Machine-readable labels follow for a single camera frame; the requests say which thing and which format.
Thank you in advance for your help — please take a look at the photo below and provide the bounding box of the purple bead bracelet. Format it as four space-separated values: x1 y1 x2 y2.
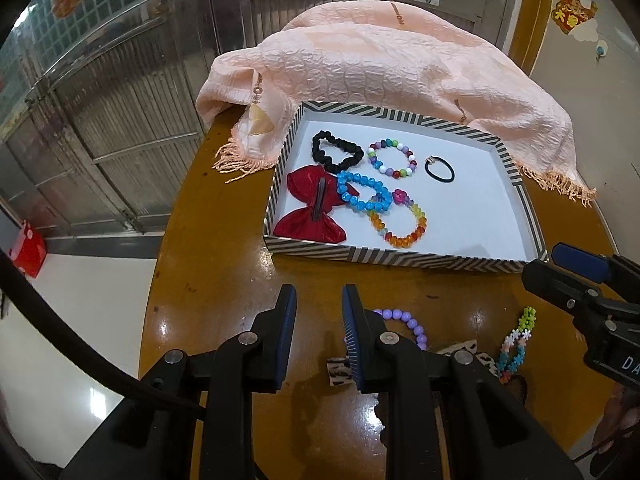
372 308 430 352

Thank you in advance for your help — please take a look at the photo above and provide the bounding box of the leopard print bow scrunchie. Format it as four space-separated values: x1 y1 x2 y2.
326 339 500 387

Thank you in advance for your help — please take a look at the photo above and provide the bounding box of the blue bead bracelet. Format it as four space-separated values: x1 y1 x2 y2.
335 170 394 214

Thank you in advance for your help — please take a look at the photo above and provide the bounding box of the black hair tie gold charm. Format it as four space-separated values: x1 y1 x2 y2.
424 155 456 183

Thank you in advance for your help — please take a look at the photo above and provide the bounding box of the striped white jewelry tray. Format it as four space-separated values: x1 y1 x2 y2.
262 102 547 273

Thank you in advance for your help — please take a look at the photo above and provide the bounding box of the red bow hair clip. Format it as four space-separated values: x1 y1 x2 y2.
272 165 347 244

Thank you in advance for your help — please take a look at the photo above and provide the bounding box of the black scrunchie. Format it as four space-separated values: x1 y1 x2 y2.
311 130 364 176

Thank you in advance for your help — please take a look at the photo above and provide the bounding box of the red box on floor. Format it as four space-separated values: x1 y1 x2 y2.
9 221 47 278

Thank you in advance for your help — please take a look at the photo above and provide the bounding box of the peach textured fringed scarf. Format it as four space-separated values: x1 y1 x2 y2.
195 0 596 205

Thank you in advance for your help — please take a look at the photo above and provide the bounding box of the colorful flower bead bracelet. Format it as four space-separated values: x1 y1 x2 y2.
496 305 538 386

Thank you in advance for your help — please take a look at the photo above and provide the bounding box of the rainbow orange bead bracelet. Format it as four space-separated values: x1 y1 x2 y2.
368 188 430 250

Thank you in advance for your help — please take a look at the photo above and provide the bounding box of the multicolor bead bracelet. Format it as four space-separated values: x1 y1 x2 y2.
366 138 419 180

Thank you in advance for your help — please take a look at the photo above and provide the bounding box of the black cable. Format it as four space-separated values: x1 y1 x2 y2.
0 249 206 421

